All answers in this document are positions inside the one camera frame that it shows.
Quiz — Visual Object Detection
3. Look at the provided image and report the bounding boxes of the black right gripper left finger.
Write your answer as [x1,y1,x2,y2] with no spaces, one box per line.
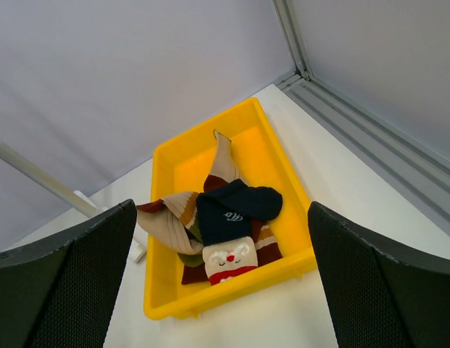
[0,199,137,347]

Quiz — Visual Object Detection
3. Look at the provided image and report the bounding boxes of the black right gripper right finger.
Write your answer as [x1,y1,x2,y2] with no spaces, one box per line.
[308,202,450,347]

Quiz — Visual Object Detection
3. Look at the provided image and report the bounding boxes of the navy santa sock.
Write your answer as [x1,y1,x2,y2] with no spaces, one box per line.
[197,179,283,286]

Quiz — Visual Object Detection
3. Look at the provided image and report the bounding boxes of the beige maroon striped sock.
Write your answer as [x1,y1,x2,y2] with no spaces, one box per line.
[179,131,283,285]

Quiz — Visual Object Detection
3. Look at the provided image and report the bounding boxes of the yellow plastic tray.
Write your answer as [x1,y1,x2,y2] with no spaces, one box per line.
[138,98,316,320]

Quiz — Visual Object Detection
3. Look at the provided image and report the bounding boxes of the aluminium rail frame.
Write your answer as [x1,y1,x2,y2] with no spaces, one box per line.
[274,1,450,236]

